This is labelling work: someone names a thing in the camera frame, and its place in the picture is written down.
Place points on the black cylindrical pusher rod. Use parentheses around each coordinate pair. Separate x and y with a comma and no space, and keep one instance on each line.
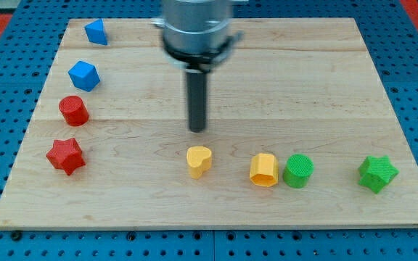
(196,83)

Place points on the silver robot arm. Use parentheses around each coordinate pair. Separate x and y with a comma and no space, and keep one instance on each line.
(197,37)

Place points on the blue cube block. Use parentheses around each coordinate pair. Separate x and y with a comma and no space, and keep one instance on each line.
(84,76)

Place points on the yellow heart block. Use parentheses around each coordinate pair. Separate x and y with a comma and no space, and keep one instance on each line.
(199,160)

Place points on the yellow hexagon block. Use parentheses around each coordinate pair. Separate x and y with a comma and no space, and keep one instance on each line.
(264,170)

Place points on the blue triangular prism block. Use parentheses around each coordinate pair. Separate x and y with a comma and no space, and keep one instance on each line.
(95,32)

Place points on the wooden board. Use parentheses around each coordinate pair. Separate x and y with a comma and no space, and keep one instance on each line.
(292,86)

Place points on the red cylinder block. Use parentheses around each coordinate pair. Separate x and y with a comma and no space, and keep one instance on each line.
(73,110)

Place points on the green cylinder block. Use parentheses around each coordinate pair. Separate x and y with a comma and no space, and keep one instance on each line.
(298,170)

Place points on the red star block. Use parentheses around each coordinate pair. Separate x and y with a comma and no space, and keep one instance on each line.
(66,155)

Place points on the green star block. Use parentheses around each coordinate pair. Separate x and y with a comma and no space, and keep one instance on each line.
(376,173)

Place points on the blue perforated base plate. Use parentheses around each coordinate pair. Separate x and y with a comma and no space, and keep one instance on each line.
(27,50)

